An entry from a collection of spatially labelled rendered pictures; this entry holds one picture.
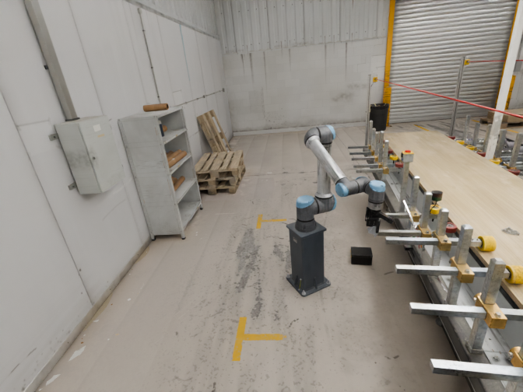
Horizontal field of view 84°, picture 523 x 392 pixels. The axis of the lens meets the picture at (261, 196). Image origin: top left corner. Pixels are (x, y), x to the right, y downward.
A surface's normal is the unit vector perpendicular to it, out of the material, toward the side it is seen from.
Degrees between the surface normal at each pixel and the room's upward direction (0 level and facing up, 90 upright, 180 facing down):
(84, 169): 90
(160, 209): 90
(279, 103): 90
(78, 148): 90
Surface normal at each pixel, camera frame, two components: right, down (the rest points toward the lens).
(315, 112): -0.07, 0.40
